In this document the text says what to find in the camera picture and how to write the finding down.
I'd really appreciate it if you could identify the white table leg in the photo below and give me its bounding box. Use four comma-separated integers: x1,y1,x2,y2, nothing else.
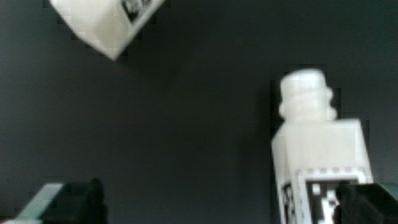
49,0,165,60
271,69,373,224

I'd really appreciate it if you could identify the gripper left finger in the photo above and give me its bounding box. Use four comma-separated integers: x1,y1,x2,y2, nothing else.
10,178,108,224

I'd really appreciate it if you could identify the white table leg behind tabletop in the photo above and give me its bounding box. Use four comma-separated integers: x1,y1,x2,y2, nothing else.
49,0,165,60

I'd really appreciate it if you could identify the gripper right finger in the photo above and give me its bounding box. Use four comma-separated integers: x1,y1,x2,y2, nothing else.
332,183,398,224

